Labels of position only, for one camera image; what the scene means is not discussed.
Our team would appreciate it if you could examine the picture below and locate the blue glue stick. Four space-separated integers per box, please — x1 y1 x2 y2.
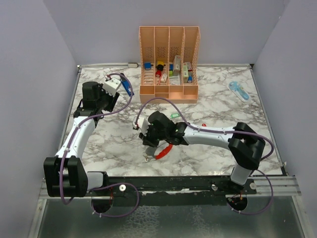
187 76 193 83

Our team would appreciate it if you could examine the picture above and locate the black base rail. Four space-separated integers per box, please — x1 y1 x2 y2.
87 176 257 207

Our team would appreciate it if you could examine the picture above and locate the peach plastic desk organizer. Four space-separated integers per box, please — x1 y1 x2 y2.
139 26 201 104

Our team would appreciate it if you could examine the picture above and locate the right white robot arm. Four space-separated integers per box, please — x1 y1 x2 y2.
132 111 265 194

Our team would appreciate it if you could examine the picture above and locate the red handled key organizer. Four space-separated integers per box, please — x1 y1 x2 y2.
145 142 173 162

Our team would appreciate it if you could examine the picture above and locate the blue stamp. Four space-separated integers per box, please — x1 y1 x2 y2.
144 62 153 70

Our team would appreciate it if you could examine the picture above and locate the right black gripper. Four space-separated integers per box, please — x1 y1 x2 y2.
139 124 168 148

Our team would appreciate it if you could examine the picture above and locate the green key tag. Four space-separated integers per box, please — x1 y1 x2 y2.
170 113 180 119

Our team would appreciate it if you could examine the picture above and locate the white red box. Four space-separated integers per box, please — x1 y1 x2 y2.
183 62 193 83

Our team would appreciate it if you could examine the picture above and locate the pink pencil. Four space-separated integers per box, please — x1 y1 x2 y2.
156 71 167 85

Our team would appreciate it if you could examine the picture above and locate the blue stapler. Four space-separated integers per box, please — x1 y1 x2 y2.
120 73 134 97

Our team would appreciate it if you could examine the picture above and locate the red black stamp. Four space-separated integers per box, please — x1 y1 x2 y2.
155 64 164 78

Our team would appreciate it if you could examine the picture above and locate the white wall plug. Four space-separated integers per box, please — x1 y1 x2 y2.
127 62 139 68

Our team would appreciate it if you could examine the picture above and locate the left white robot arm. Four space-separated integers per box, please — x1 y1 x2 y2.
44 78 121 197

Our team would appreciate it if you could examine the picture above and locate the blue white blister pack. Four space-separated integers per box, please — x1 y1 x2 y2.
228 81 251 103

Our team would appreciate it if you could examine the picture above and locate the green white box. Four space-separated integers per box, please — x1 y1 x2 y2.
172 55 181 76

